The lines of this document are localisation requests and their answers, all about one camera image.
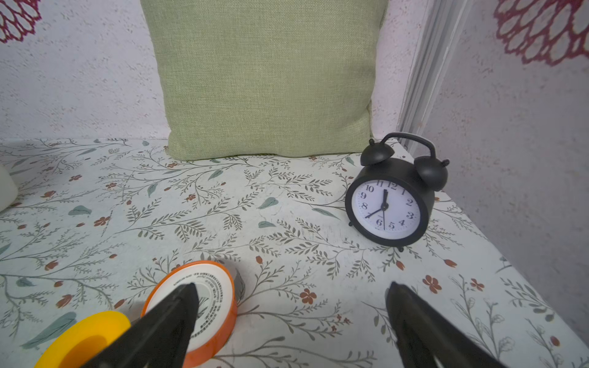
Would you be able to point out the green linen pillow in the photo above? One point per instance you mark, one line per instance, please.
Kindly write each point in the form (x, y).
(291, 78)

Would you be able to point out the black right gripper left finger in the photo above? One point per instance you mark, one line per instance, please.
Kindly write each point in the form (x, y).
(160, 338)

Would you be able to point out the orange white sealing tape roll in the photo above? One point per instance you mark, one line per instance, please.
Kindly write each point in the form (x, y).
(217, 311)

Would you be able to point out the yellow tape roll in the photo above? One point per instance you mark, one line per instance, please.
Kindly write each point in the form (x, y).
(85, 340)

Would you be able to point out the white plastic storage box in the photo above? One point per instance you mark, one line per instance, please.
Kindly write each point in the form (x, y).
(8, 189)

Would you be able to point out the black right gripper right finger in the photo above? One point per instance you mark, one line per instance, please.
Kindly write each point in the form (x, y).
(425, 338)

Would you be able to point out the black twin-bell alarm clock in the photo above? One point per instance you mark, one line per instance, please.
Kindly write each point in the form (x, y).
(391, 200)

